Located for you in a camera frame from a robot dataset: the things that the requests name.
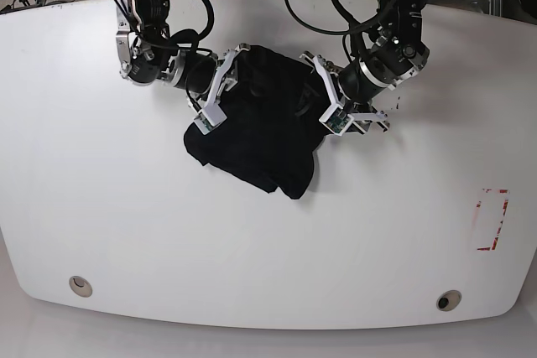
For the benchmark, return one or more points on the left table grommet hole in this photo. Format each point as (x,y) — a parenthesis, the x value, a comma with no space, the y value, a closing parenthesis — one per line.
(80,286)

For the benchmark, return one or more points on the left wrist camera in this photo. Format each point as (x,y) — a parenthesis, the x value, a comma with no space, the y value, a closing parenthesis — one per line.
(336,120)

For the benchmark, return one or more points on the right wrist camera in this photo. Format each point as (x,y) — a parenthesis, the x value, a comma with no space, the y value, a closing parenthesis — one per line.
(209,118)

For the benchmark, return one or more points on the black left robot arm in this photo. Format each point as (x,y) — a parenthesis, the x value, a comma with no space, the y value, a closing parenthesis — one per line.
(383,52)

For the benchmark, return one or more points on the right table grommet hole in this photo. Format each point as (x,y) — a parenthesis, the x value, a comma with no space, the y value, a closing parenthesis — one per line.
(449,300)

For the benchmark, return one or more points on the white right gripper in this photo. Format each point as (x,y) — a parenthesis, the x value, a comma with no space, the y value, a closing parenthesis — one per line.
(219,78)

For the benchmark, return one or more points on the table grommet hole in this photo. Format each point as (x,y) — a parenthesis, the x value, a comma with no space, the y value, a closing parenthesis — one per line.
(449,300)
(80,286)

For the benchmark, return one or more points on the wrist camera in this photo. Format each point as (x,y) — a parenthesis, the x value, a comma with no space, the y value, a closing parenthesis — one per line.
(336,120)
(209,118)

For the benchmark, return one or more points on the red tape rectangle marking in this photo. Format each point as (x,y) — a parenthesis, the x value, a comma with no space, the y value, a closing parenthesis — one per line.
(488,218)

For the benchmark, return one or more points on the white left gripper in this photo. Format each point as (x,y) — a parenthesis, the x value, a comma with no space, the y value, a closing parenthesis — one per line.
(365,115)

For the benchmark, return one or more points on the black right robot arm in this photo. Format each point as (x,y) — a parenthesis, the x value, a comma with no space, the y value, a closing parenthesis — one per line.
(148,51)

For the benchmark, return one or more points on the black T-shirt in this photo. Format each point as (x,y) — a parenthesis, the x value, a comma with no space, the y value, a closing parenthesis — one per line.
(272,127)

